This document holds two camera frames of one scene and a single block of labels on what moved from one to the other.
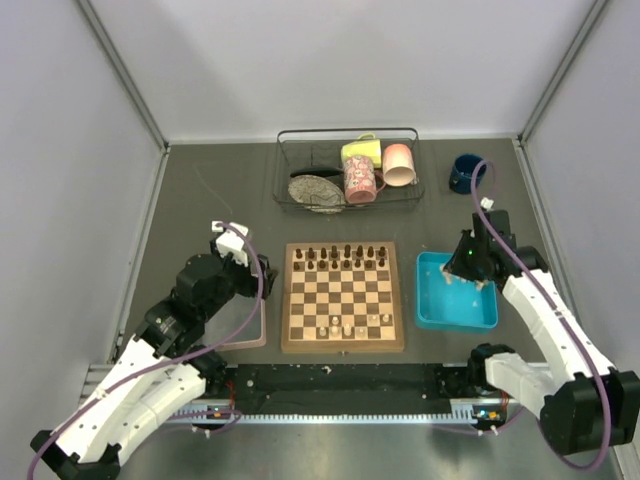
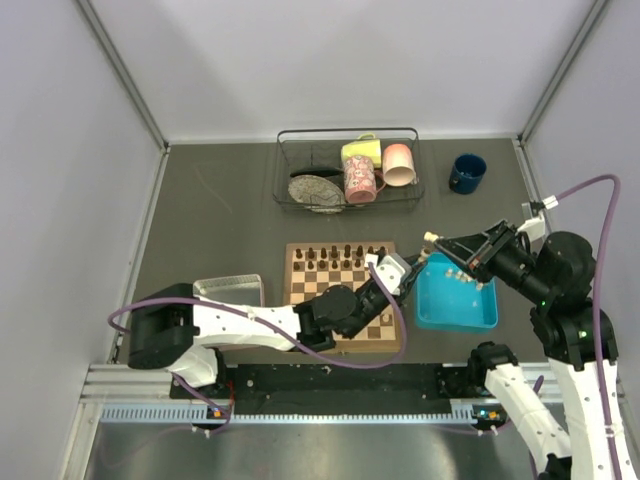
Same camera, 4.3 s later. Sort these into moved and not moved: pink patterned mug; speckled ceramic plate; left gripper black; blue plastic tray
Moved: left gripper black
Not moved: speckled ceramic plate; pink patterned mug; blue plastic tray
